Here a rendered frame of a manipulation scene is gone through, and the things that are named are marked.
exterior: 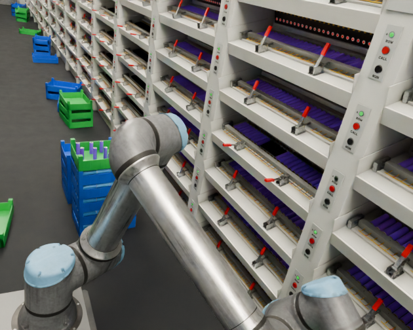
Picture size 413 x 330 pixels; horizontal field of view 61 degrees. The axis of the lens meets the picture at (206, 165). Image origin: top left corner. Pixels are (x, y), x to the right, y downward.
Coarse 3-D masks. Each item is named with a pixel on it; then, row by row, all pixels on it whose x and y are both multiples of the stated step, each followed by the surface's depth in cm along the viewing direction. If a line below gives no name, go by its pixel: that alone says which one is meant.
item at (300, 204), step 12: (216, 120) 149; (228, 120) 152; (240, 120) 155; (216, 132) 150; (216, 144) 150; (240, 144) 141; (240, 156) 134; (252, 156) 133; (252, 168) 128; (264, 168) 126; (276, 192) 119; (288, 192) 114; (300, 192) 114; (288, 204) 115; (300, 204) 109; (300, 216) 111
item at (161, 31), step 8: (160, 0) 182; (168, 0) 184; (152, 8) 191; (152, 16) 192; (160, 24) 188; (160, 32) 190; (168, 32) 193; (176, 32) 195; (152, 40) 196; (152, 48) 197; (152, 64) 199; (160, 64) 199; (152, 72) 200; (152, 88) 204; (152, 96) 207; (160, 96) 209; (144, 104) 217; (152, 104) 209; (144, 112) 218
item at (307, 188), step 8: (232, 128) 147; (240, 136) 141; (248, 144) 137; (256, 152) 133; (264, 152) 131; (272, 160) 126; (272, 168) 124; (280, 168) 122; (296, 176) 117; (296, 184) 117; (304, 184) 114; (312, 192) 110
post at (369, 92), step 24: (384, 24) 80; (408, 24) 75; (408, 48) 76; (360, 72) 86; (408, 72) 80; (360, 96) 87; (384, 96) 81; (336, 144) 95; (360, 144) 88; (384, 144) 90; (408, 144) 96; (336, 168) 95; (312, 216) 105; (336, 216) 97; (312, 264) 107
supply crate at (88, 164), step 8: (72, 144) 174; (80, 144) 177; (88, 144) 180; (96, 144) 182; (104, 144) 184; (72, 152) 172; (88, 152) 180; (80, 160) 160; (88, 160) 162; (96, 160) 164; (104, 160) 166; (80, 168) 162; (88, 168) 164; (96, 168) 166; (104, 168) 168
